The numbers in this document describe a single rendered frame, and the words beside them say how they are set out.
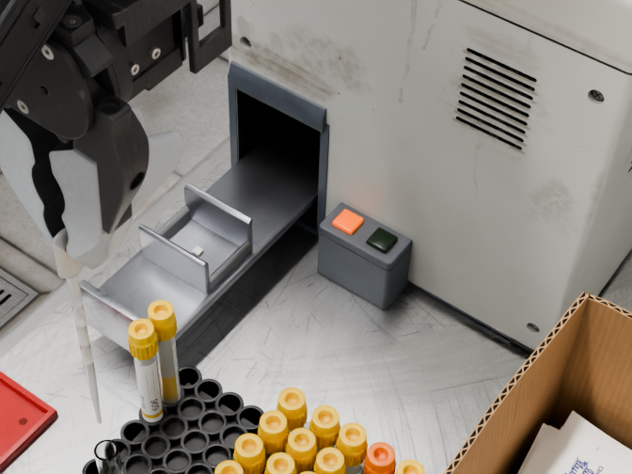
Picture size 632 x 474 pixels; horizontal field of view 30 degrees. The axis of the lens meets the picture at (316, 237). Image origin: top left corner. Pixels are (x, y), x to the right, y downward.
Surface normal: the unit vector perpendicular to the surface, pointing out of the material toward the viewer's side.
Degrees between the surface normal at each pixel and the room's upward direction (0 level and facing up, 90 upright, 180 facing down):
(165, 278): 0
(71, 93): 90
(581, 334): 89
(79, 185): 90
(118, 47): 75
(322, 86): 90
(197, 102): 0
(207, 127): 0
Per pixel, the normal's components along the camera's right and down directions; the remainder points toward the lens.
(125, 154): 0.79, 0.35
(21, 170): -0.60, 0.59
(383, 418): 0.03, -0.66
